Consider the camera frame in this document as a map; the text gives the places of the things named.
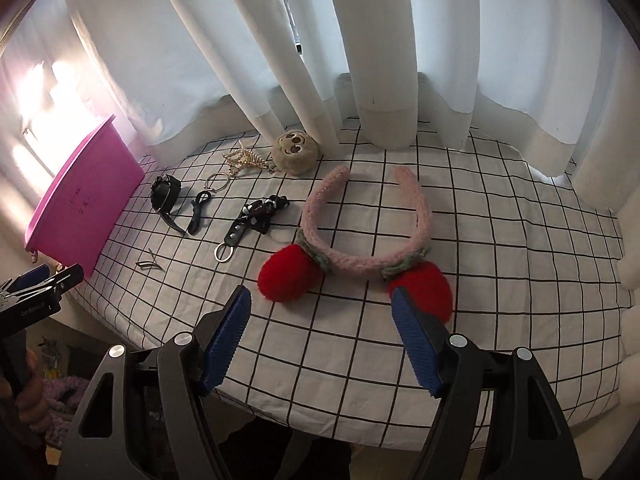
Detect white curtain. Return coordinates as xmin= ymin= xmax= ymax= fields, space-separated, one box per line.
xmin=0 ymin=0 xmax=640 ymax=291

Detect small black hair clip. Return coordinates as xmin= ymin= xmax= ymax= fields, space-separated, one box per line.
xmin=187 ymin=191 xmax=212 ymax=236

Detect pink plastic tub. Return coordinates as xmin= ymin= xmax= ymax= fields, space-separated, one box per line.
xmin=23 ymin=114 xmax=146 ymax=278

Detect beige plush toy keychain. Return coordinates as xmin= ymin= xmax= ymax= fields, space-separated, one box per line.
xmin=271 ymin=129 xmax=321 ymax=177

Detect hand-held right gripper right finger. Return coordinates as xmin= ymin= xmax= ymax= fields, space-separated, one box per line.
xmin=390 ymin=287 xmax=583 ymax=480

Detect black bow strap keychain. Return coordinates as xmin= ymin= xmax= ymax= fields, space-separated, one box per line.
xmin=215 ymin=194 xmax=292 ymax=262

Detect gold pearl hair clip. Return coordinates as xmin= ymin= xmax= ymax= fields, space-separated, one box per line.
xmin=222 ymin=141 xmax=277 ymax=178

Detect black wrist watch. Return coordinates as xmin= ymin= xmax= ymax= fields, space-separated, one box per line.
xmin=150 ymin=174 xmax=187 ymax=235

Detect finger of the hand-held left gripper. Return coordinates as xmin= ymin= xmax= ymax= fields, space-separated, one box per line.
xmin=0 ymin=266 xmax=51 ymax=297
xmin=27 ymin=263 xmax=85 ymax=306

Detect pink strawberry plush headband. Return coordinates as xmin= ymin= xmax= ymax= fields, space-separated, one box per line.
xmin=258 ymin=164 xmax=453 ymax=323

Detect white black grid sheet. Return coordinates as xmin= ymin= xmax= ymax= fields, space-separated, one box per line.
xmin=65 ymin=115 xmax=636 ymax=448

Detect thin metal hair pins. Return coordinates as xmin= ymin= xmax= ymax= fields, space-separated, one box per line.
xmin=134 ymin=247 xmax=167 ymax=274

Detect purple fuzzy cloth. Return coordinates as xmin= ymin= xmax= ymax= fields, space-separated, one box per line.
xmin=42 ymin=374 xmax=92 ymax=426

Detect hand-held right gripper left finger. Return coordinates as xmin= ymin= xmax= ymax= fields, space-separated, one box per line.
xmin=55 ymin=285 xmax=253 ymax=480

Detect person's left hand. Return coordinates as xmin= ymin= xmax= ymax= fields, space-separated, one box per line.
xmin=0 ymin=349 xmax=52 ymax=436

